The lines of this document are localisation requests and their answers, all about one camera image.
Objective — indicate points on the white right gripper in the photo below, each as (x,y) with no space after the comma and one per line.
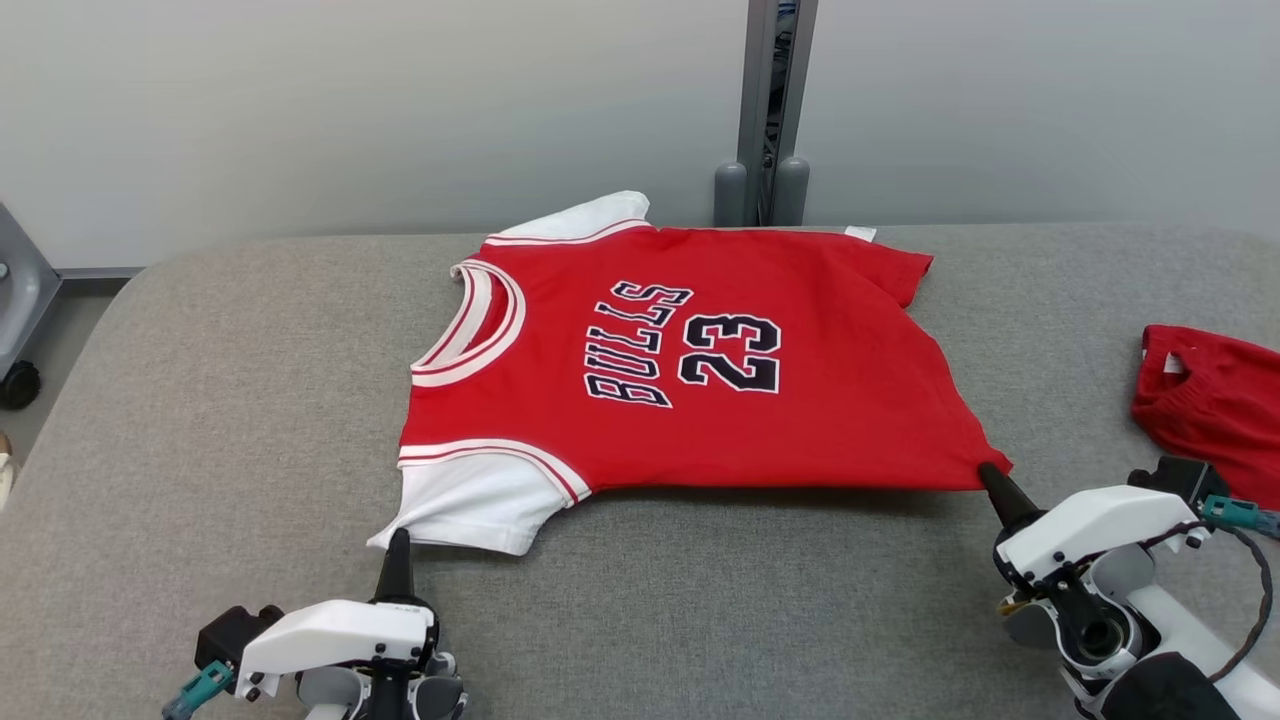
(1100,525)

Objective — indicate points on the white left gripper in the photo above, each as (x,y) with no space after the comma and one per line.
(340,630)

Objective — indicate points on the red Bulls 23 jersey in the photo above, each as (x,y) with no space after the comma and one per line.
(850,400)

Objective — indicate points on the red shorts with white stripe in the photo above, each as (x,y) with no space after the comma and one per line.
(1220,410)

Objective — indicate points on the black caster wheel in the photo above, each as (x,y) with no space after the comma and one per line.
(18,385)

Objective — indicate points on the grey metal stand leg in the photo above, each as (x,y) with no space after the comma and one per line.
(25,290)

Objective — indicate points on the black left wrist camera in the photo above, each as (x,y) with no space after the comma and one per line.
(235,635)

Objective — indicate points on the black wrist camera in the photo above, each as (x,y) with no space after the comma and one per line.
(235,635)
(1185,480)

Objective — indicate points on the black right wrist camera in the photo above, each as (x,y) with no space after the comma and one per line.
(1185,480)

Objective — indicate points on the teal left camera connector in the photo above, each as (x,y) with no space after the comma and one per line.
(200,690)

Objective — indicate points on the teal camera connector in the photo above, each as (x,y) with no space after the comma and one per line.
(1240,515)
(200,690)

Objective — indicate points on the teal right camera connector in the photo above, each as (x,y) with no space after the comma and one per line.
(1240,515)

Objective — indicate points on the grey partition post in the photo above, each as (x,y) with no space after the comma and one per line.
(765,120)

